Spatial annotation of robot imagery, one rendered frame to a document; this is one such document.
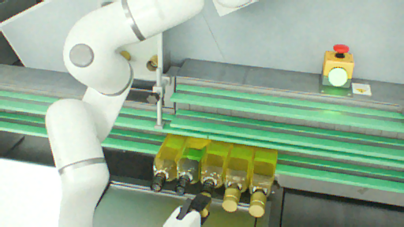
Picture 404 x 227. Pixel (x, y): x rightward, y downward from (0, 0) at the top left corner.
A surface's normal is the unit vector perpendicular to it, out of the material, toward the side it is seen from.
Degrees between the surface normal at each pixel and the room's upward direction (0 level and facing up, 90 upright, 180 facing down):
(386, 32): 0
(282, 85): 90
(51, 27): 0
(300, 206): 89
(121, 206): 90
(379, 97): 90
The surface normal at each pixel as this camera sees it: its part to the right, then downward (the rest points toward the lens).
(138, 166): 0.04, -0.86
